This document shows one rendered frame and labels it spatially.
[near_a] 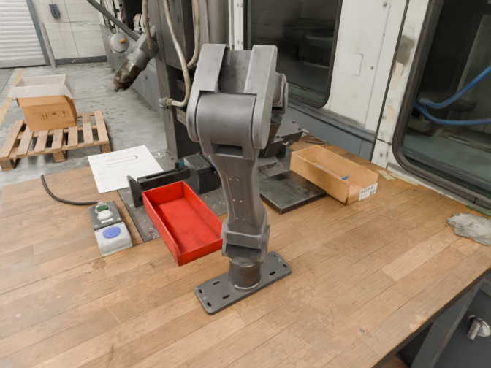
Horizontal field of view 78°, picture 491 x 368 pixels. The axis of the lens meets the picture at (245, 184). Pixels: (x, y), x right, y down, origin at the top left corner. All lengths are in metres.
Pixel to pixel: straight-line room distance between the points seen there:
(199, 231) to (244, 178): 0.38
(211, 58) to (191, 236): 0.47
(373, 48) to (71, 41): 9.23
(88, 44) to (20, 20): 1.51
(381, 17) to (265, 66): 0.91
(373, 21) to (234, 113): 0.97
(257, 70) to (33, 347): 0.56
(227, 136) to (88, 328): 0.44
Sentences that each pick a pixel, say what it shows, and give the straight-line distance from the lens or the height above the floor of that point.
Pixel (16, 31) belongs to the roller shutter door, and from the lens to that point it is 9.97.
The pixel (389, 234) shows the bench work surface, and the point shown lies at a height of 0.90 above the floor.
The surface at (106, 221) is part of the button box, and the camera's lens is 0.82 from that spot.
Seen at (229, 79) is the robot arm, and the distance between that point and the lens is 0.42.
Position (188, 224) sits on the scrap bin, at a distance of 0.79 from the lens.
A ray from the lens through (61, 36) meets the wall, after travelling 10.00.
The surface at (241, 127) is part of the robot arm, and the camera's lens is 0.35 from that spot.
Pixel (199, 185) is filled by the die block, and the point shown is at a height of 0.93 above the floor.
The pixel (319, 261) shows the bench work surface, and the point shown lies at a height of 0.90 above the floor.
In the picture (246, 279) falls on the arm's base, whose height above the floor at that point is 0.94.
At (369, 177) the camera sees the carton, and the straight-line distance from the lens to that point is 0.97.
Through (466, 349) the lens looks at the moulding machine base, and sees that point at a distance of 1.38.
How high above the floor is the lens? 1.39
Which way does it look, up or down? 31 degrees down
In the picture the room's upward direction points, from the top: straight up
